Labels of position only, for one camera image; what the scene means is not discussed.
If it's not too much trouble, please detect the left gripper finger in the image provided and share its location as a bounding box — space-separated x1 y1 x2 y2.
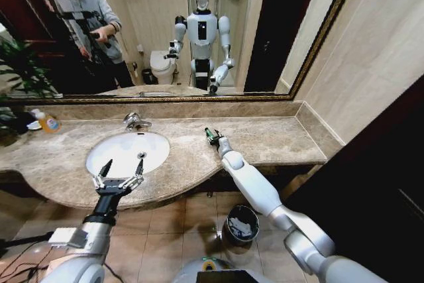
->
91 158 114 191
121 158 146 190

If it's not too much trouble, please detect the white oval sink basin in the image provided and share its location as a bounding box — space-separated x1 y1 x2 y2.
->
85 131 171 178

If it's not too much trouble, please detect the black trash bin with liner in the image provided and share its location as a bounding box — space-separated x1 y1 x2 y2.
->
222 205 260 248

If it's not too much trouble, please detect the chrome faucet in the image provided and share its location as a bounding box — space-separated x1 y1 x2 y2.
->
123 112 153 132

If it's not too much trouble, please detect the orange soap bottle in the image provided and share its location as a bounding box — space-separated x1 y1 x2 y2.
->
34 110 62 134

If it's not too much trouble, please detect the white toilet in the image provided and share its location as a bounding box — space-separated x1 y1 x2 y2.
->
149 50 177 85

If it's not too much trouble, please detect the robot white front shell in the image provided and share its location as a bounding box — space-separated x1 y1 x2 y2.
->
172 256 263 283

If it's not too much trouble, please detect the green potted plant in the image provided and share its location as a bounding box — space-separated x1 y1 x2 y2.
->
0 39 64 146

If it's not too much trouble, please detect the dark wooden door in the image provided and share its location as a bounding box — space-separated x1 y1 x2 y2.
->
284 74 424 283

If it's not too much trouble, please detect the thick black cable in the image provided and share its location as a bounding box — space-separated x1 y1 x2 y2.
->
0 233 51 251

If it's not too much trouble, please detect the thin black cable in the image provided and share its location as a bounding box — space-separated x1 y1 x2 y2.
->
0 256 54 283

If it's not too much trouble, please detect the gold-framed wall mirror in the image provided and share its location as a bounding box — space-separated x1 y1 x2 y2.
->
0 0 364 105

